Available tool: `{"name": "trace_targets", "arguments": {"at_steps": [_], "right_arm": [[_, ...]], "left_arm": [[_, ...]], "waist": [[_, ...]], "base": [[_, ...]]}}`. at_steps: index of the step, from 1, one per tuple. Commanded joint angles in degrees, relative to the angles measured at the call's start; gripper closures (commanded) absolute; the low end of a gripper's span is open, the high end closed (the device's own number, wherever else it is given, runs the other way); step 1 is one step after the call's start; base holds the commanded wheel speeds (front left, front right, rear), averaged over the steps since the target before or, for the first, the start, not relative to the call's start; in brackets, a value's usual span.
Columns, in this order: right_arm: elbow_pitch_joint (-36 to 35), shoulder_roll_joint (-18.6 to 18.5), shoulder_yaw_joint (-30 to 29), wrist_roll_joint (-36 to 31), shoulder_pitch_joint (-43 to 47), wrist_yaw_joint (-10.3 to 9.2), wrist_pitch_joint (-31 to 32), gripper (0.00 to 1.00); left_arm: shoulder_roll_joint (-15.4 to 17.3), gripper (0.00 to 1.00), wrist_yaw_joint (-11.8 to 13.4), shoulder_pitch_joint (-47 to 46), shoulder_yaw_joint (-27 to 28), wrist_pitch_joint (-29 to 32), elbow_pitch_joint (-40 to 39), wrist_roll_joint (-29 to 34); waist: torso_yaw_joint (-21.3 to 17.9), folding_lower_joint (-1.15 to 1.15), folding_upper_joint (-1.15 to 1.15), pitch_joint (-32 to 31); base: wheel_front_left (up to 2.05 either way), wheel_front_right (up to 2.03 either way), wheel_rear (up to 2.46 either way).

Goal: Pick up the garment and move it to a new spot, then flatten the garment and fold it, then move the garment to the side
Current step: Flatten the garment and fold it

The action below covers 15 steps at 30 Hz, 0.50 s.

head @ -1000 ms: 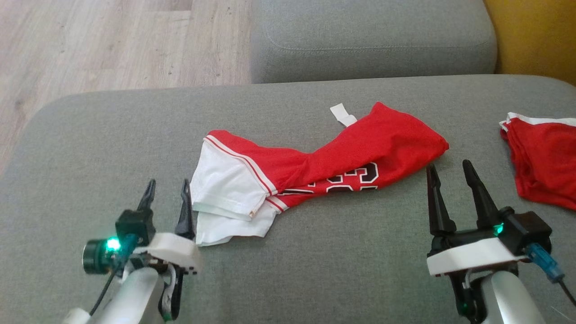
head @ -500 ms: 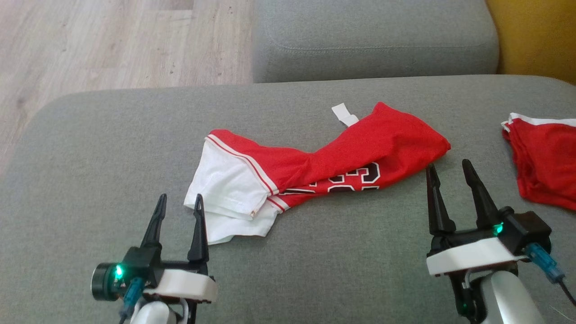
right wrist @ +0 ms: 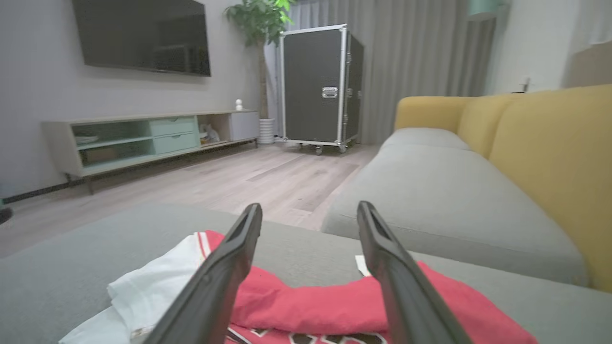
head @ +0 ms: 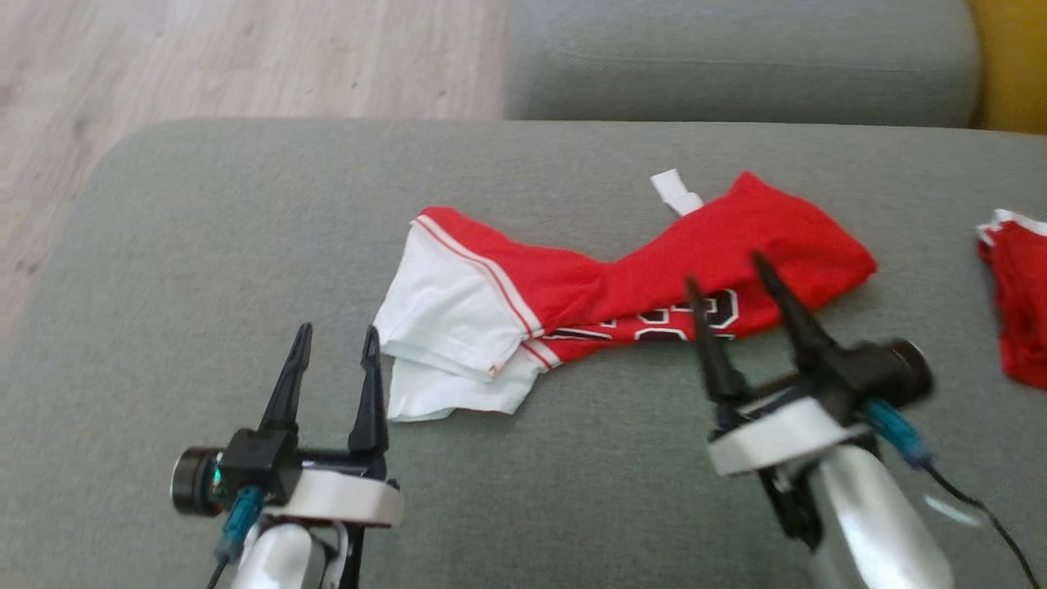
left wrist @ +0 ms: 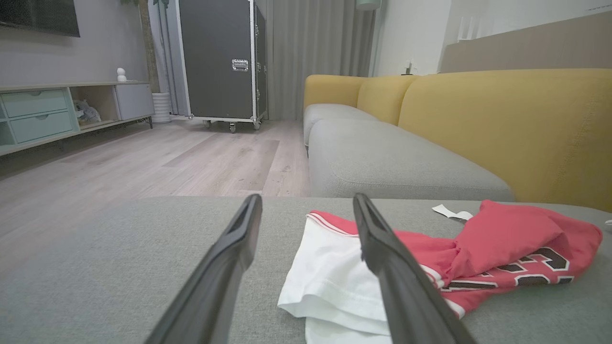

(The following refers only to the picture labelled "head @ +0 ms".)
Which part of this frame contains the red shorts white stripe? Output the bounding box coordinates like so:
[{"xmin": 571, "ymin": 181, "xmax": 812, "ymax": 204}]
[{"xmin": 976, "ymin": 209, "xmax": 1047, "ymax": 389}]

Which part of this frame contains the yellow sofa backrest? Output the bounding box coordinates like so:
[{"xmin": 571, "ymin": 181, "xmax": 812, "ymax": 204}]
[{"xmin": 968, "ymin": 0, "xmax": 1047, "ymax": 136}]

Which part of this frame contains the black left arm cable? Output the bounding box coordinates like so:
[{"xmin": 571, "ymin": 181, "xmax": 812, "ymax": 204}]
[{"xmin": 206, "ymin": 487, "xmax": 267, "ymax": 589}]

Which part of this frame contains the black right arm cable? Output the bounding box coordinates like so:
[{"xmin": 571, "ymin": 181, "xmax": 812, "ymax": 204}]
[{"xmin": 863, "ymin": 399, "xmax": 1044, "ymax": 589}]

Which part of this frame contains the red white basketball jersey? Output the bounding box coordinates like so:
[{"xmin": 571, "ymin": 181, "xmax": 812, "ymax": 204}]
[{"xmin": 374, "ymin": 168, "xmax": 878, "ymax": 424}]

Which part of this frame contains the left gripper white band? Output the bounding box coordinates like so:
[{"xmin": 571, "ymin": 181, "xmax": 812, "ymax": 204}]
[{"xmin": 260, "ymin": 321, "xmax": 405, "ymax": 529}]

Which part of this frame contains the small grey sofa seat cushion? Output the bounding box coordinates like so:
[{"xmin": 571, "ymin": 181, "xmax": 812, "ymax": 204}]
[{"xmin": 501, "ymin": 0, "xmax": 982, "ymax": 128}]

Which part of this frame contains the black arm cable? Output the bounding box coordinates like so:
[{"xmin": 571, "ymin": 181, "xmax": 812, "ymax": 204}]
[
  {"xmin": 863, "ymin": 399, "xmax": 1044, "ymax": 589},
  {"xmin": 206, "ymin": 487, "xmax": 267, "ymax": 589}
]

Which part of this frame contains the large grey sofa seat cushion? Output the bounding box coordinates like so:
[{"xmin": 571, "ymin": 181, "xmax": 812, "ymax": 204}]
[{"xmin": 0, "ymin": 119, "xmax": 1047, "ymax": 589}]

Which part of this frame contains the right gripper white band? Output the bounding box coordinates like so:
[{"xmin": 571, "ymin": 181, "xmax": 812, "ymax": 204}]
[{"xmin": 683, "ymin": 250, "xmax": 873, "ymax": 542}]

